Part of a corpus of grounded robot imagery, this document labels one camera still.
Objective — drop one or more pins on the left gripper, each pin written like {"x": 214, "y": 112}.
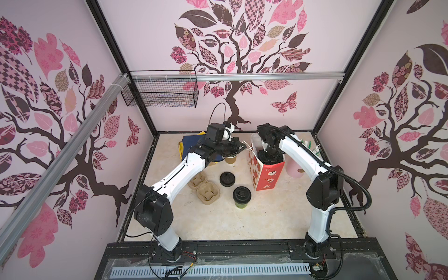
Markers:
{"x": 235, "y": 142}

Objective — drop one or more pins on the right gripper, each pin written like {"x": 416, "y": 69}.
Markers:
{"x": 262, "y": 160}

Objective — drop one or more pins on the red white paper bag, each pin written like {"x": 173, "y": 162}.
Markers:
{"x": 263, "y": 172}

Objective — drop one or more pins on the pink cylinder holder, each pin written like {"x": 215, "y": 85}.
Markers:
{"x": 293, "y": 169}

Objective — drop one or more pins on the black cup lid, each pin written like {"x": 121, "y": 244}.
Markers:
{"x": 241, "y": 193}

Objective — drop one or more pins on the green paper coffee cup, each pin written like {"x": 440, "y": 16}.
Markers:
{"x": 241, "y": 203}

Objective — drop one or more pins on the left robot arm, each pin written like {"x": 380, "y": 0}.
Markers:
{"x": 153, "y": 208}

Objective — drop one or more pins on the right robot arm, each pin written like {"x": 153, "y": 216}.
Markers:
{"x": 325, "y": 190}

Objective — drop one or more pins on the stack of paper cups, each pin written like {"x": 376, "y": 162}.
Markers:
{"x": 231, "y": 160}

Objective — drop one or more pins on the blue napkin stack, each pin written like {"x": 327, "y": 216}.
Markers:
{"x": 188, "y": 142}

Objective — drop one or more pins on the stack of black lids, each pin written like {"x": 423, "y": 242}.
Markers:
{"x": 227, "y": 179}

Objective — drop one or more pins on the green white straw packets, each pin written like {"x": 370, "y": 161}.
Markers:
{"x": 309, "y": 145}

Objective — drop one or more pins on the yellow napkins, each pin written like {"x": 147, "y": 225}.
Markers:
{"x": 180, "y": 145}

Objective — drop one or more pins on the pulp cup carrier tray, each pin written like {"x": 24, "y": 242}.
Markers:
{"x": 206, "y": 191}

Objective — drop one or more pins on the black wire basket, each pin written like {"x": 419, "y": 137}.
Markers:
{"x": 162, "y": 88}

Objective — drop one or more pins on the aluminium frame bar back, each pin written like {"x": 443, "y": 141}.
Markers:
{"x": 241, "y": 76}

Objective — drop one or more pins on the aluminium frame bar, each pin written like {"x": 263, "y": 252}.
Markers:
{"x": 241, "y": 76}
{"x": 27, "y": 210}

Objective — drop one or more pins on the white cable duct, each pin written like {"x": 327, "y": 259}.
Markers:
{"x": 208, "y": 271}

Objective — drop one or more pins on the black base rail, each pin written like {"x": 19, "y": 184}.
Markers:
{"x": 346, "y": 259}

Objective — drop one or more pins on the aluminium frame bar left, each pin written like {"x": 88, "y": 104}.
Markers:
{"x": 27, "y": 210}

